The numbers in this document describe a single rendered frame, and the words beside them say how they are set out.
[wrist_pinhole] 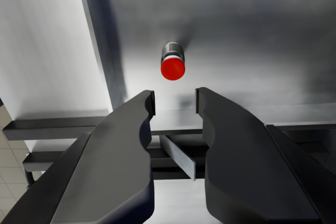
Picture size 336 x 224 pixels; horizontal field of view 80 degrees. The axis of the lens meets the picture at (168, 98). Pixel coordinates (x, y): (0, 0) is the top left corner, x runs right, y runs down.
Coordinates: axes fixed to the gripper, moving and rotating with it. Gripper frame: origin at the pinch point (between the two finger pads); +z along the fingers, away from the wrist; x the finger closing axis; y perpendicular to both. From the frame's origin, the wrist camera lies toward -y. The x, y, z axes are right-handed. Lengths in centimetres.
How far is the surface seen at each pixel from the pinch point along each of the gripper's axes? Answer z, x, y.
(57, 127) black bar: 8.0, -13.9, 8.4
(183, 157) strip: 5.5, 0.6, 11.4
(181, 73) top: 5.0, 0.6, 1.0
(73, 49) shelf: 9.9, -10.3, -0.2
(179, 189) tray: 9.7, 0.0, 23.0
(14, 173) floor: 99, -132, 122
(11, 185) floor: 99, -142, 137
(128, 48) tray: 9.7, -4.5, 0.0
